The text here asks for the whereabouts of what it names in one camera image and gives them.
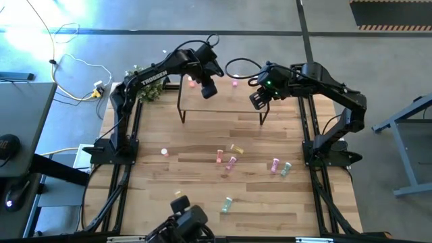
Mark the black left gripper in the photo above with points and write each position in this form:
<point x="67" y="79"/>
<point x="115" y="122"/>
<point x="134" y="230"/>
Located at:
<point x="204" y="67"/>

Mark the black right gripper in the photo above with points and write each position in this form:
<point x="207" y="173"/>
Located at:
<point x="273" y="84"/>

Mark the magenta medicine bottle white cap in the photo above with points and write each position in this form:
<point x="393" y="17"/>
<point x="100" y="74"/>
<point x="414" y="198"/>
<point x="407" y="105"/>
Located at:
<point x="234" y="82"/>
<point x="231" y="163"/>
<point x="275" y="165"/>

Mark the salmon pink medicine bottle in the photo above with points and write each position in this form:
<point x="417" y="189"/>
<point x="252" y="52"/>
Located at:
<point x="219" y="156"/>
<point x="191" y="83"/>
<point x="164" y="152"/>

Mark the yellow medicine bottle white cap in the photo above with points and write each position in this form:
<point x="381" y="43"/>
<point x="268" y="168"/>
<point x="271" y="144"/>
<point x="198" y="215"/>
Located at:
<point x="237" y="148"/>
<point x="177" y="193"/>

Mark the green medicine bottle white cap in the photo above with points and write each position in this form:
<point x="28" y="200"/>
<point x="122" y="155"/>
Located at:
<point x="286" y="168"/>
<point x="227" y="204"/>

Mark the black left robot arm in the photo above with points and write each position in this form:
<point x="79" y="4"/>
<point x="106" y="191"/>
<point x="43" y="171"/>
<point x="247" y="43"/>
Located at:
<point x="153" y="77"/>

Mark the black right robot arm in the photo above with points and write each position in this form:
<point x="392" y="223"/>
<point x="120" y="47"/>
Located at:
<point x="324" y="81"/>

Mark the wooden shelf black metal legs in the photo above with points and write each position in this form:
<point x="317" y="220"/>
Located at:
<point x="229" y="101"/>

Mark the green potted plant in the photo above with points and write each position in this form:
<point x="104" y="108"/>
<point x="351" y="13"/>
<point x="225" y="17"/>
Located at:
<point x="152" y="92"/>

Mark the yellow white power plug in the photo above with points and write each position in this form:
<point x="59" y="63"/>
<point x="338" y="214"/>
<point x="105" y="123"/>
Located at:
<point x="98" y="92"/>

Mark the black mat striped edge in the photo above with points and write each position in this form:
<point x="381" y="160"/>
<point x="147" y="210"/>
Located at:
<point x="388" y="13"/>

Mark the white box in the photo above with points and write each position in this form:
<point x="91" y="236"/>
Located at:
<point x="81" y="158"/>

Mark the blue grey metal table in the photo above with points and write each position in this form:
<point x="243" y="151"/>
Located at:
<point x="410" y="190"/>

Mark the black desk support beam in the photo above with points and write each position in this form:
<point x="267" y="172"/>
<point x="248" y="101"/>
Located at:
<point x="57" y="168"/>

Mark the grey desk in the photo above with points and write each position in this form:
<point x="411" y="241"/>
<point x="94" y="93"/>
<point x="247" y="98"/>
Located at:
<point x="23" y="111"/>

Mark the black flat device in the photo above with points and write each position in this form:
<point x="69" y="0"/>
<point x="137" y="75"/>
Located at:
<point x="17" y="77"/>

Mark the black computer mouse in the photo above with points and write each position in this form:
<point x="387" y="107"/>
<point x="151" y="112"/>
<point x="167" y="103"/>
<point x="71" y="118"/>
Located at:
<point x="8" y="146"/>
<point x="15" y="197"/>

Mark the dark brown desk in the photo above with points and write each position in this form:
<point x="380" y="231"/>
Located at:
<point x="13" y="226"/>

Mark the silver metal bracket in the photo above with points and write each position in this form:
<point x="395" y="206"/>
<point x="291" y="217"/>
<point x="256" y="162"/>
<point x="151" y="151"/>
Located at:
<point x="314" y="240"/>
<point x="126" y="239"/>

